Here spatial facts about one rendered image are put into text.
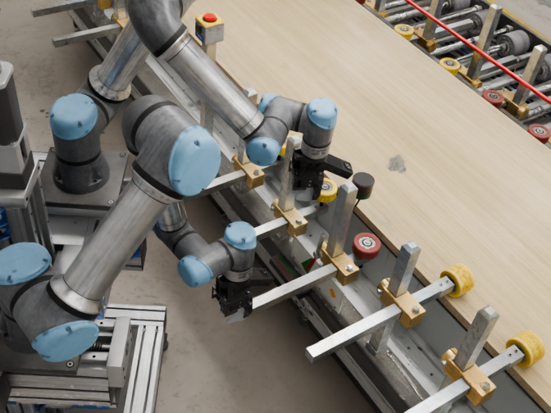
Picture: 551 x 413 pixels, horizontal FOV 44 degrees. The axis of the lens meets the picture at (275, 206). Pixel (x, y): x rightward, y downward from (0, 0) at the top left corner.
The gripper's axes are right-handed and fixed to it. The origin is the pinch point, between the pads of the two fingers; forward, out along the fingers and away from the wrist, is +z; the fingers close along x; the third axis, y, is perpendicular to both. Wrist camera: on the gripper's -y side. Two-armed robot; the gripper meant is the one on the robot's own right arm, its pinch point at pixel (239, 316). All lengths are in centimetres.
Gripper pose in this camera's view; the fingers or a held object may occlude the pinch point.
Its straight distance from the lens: 188.9
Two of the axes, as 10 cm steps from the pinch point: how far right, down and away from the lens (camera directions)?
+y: -8.4, 3.3, -4.4
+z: -0.9, 7.0, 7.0
